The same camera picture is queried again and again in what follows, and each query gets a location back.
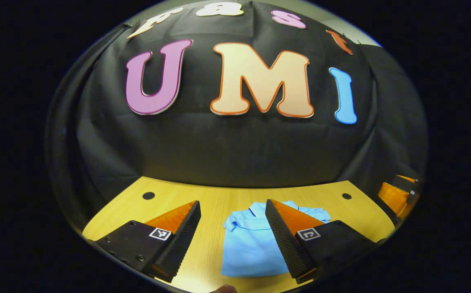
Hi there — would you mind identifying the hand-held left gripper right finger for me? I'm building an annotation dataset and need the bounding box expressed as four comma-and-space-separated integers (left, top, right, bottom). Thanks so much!
265, 199, 376, 284

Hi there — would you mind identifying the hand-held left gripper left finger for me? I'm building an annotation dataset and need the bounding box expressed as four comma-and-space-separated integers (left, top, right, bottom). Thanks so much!
95, 200, 202, 283

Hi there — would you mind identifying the light blue polo T-shirt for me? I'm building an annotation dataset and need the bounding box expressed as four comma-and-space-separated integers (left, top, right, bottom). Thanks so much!
220, 200, 331, 278

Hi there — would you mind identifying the black backdrop cloth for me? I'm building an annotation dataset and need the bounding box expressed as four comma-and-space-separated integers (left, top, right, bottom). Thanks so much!
46, 0, 428, 228

